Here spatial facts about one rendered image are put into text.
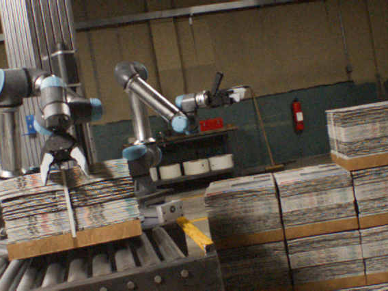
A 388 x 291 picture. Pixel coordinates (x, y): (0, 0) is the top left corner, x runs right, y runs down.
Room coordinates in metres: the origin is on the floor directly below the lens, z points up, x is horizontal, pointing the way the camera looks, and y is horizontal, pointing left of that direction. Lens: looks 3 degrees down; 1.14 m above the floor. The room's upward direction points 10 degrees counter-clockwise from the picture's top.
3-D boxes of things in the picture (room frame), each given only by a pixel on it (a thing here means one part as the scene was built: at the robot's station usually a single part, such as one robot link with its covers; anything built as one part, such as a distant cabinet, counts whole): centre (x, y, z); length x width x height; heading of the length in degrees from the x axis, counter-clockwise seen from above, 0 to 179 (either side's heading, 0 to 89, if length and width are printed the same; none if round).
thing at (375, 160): (2.12, -0.74, 0.86); 0.38 x 0.29 x 0.04; 174
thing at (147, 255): (1.46, 0.18, 0.77); 0.47 x 0.05 x 0.05; 10
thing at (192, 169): (8.20, 0.16, 0.55); 1.80 x 0.70 x 1.09; 100
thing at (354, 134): (2.12, -0.74, 0.95); 0.38 x 0.29 x 0.23; 174
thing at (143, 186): (2.46, 0.27, 0.87); 0.15 x 0.15 x 0.10
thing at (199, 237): (1.48, 0.03, 0.81); 0.43 x 0.03 x 0.02; 10
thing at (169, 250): (1.48, 0.12, 0.77); 0.47 x 0.05 x 0.05; 10
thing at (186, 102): (2.50, -0.02, 1.21); 0.11 x 0.08 x 0.09; 71
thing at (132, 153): (2.46, 0.27, 0.98); 0.13 x 0.12 x 0.14; 161
